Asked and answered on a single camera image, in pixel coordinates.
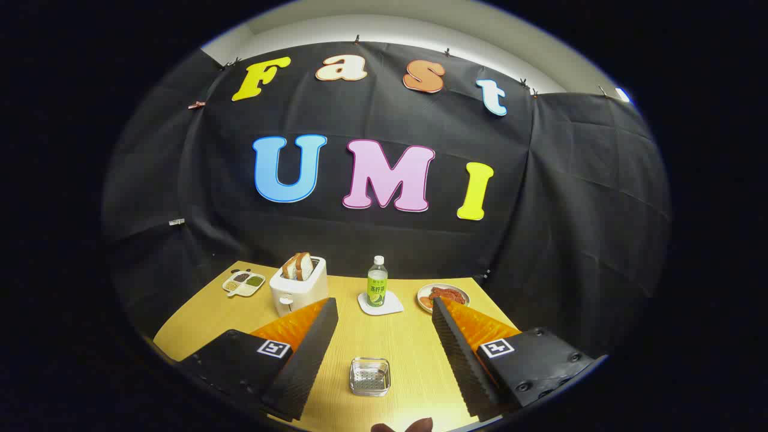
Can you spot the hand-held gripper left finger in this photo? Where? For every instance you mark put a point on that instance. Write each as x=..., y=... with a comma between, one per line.
x=306, y=360

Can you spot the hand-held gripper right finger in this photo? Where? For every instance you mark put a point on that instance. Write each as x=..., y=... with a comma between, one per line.
x=462, y=366

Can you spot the perforated metal basket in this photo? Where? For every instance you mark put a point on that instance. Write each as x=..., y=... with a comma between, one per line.
x=370, y=378

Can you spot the white toaster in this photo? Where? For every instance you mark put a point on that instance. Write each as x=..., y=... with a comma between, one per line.
x=300, y=291

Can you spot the plate of food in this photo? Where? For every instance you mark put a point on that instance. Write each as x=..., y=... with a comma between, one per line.
x=444, y=294

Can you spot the white coaster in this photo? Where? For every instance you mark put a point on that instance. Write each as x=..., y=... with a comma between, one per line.
x=393, y=307

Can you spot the bread slice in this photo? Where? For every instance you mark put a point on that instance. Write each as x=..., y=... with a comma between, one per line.
x=288, y=269
x=305, y=266

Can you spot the white divided condiment dish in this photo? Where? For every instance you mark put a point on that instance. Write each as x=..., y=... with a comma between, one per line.
x=243, y=285

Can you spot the green label drink bottle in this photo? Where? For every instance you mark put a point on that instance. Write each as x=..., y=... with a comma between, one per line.
x=377, y=288

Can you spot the black backdrop cloth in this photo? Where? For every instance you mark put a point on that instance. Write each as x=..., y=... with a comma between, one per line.
x=372, y=240

